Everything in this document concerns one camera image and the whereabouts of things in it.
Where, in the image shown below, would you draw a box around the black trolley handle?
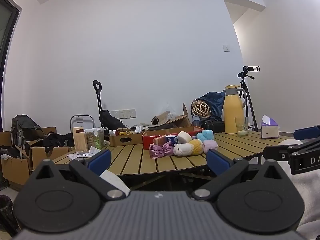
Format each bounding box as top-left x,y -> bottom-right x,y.
92,80 -> 103,115

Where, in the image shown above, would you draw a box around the white plush toy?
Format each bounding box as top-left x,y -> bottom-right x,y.
173,142 -> 193,157

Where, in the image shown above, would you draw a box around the black bag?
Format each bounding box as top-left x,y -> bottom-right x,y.
99,109 -> 127,130

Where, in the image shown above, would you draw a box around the pink orange small box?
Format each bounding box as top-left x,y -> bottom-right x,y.
153,135 -> 168,146

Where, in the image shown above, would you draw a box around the metal folding stool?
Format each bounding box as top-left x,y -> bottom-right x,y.
70,115 -> 95,133

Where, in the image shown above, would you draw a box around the red cardboard box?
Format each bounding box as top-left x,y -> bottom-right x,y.
142,126 -> 206,150

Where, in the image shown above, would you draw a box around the light wooden box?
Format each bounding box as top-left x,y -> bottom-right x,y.
72,127 -> 88,153

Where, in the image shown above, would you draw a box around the dark framed door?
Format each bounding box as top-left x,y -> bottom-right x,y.
0,0 -> 20,130

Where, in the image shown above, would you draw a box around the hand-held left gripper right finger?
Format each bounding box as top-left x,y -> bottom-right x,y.
192,149 -> 292,201

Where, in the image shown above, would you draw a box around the yellow plush toy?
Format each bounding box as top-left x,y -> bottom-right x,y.
189,139 -> 203,155

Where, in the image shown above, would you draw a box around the cardboard box with raised flap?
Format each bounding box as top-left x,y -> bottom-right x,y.
160,103 -> 192,130

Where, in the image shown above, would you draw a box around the clear jar brown contents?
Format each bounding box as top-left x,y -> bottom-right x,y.
84,128 -> 97,150

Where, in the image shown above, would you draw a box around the brown paper bag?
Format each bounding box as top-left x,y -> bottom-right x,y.
151,111 -> 173,125

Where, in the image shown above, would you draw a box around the yellow thermos jug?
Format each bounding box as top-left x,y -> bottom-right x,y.
223,85 -> 247,134

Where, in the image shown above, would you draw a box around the dark trash bin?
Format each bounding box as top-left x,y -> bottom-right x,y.
0,195 -> 22,237

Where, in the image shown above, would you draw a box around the purple satin scrunchie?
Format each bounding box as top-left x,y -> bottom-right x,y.
149,141 -> 175,159

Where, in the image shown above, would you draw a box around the dark blue cloth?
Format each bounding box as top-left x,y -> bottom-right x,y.
195,91 -> 226,121

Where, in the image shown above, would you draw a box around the large cardboard box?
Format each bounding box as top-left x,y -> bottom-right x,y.
0,131 -> 32,186

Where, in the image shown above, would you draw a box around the small cardboard box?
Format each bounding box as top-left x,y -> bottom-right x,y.
109,128 -> 143,147

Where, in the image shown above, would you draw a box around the lavender fluffy towel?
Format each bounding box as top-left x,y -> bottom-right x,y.
202,139 -> 219,154

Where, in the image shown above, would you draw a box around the purple tissue box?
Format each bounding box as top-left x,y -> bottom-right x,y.
260,114 -> 280,140

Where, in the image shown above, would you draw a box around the glass candle cup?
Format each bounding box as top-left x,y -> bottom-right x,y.
235,117 -> 250,136

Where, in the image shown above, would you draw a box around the person's white clothing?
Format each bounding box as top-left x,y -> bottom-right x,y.
277,139 -> 320,240

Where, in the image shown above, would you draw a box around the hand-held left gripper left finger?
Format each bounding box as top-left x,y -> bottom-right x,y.
30,149 -> 127,202

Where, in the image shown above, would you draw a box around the white wall socket strip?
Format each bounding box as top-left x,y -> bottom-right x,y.
111,108 -> 137,119

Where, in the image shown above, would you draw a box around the black clothes pile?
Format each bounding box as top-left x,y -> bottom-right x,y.
37,132 -> 75,148

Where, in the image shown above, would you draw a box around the blue fluffy towel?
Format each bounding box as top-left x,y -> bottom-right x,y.
196,129 -> 215,142

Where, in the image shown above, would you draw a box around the grey backpack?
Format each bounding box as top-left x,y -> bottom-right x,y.
10,114 -> 45,159

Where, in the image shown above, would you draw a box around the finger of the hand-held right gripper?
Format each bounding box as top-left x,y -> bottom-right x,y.
262,140 -> 320,161
294,126 -> 320,140

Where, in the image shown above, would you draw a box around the black case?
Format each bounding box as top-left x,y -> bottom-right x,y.
200,119 -> 225,133

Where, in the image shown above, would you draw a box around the wicker ball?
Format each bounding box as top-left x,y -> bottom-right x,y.
191,100 -> 212,118

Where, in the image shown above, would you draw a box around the white marshmallow pillow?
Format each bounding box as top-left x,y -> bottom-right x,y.
177,131 -> 192,144

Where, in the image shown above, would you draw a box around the open brown cardboard box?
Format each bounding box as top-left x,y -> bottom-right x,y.
29,127 -> 72,171

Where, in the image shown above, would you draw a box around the black tripod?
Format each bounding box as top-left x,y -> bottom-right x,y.
237,72 -> 258,132

